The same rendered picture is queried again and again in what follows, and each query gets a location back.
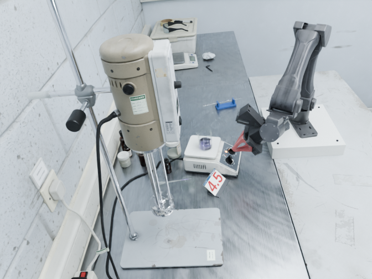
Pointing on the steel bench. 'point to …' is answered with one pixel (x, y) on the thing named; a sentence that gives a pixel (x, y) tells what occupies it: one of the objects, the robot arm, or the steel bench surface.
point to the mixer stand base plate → (174, 239)
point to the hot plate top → (195, 151)
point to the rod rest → (226, 105)
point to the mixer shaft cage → (162, 202)
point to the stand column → (89, 110)
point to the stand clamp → (83, 94)
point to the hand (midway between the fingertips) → (234, 149)
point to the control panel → (227, 156)
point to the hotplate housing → (209, 164)
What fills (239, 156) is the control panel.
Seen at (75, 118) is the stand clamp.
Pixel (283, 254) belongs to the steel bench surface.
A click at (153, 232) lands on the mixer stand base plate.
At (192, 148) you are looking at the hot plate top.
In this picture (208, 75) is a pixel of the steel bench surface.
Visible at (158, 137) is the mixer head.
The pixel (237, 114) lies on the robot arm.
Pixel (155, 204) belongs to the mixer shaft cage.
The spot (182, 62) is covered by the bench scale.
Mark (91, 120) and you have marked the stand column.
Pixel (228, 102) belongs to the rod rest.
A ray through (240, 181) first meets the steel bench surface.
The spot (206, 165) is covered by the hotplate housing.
